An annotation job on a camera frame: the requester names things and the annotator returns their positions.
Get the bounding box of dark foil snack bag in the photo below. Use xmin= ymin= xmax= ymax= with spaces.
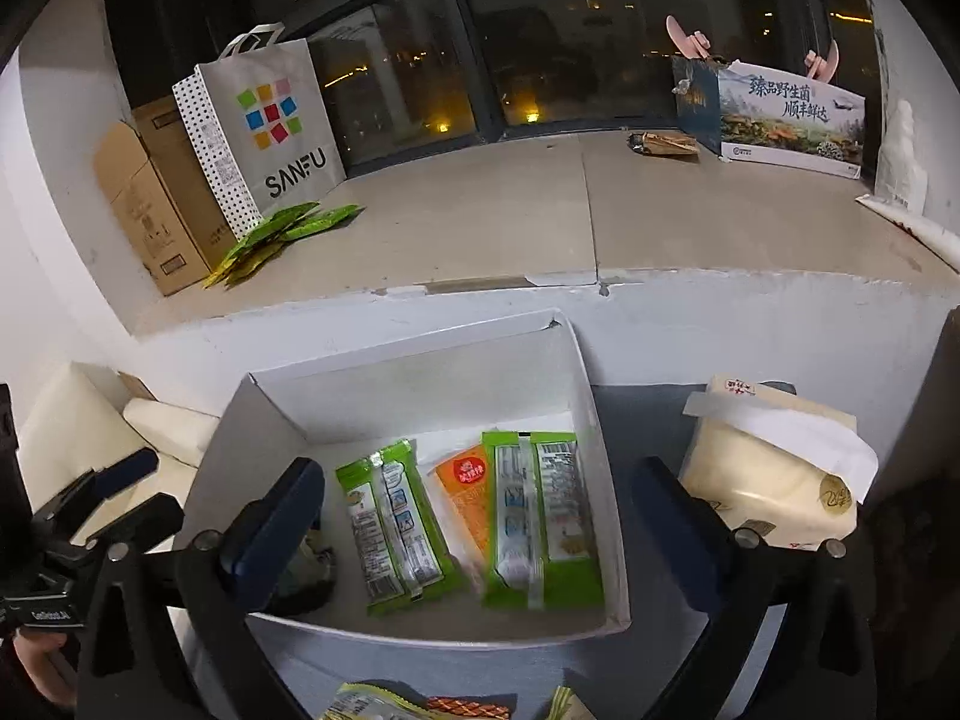
xmin=267 ymin=525 xmax=338 ymax=617

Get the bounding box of green snack packet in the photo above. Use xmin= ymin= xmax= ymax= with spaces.
xmin=482 ymin=431 xmax=605 ymax=611
xmin=335 ymin=439 xmax=466 ymax=616

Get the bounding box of orange snack packet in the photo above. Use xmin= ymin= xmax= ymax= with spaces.
xmin=430 ymin=444 xmax=490 ymax=595

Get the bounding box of white long snack bag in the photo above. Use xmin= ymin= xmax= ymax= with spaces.
xmin=320 ymin=683 xmax=431 ymax=720

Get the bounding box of white green-edged snack bag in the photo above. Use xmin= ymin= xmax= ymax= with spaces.
xmin=547 ymin=686 xmax=596 ymax=720

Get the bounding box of person's left hand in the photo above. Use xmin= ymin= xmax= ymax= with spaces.
xmin=13 ymin=628 xmax=76 ymax=709

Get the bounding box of cream leather sofa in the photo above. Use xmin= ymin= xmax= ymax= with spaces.
xmin=18 ymin=364 xmax=220 ymax=546

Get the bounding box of cream tissue pack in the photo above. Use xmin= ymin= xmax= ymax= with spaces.
xmin=680 ymin=376 xmax=878 ymax=551

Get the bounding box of blue table mat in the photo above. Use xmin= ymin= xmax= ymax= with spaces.
xmin=251 ymin=385 xmax=704 ymax=718

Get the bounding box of white open cardboard box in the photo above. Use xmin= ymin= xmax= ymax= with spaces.
xmin=176 ymin=310 xmax=631 ymax=650

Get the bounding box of green and yellow sachets pile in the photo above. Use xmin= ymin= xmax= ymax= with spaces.
xmin=202 ymin=202 xmax=364 ymax=289

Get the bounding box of brown cardboard box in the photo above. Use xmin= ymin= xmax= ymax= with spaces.
xmin=93 ymin=96 xmax=236 ymax=296

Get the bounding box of white SANFU shopping bag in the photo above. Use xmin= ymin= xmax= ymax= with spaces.
xmin=172 ymin=23 xmax=345 ymax=239

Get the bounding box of white spray bottle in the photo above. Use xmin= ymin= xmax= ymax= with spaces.
xmin=875 ymin=99 xmax=929 ymax=215

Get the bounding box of printed landscape gift box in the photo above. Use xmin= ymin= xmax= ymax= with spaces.
xmin=665 ymin=15 xmax=866 ymax=181

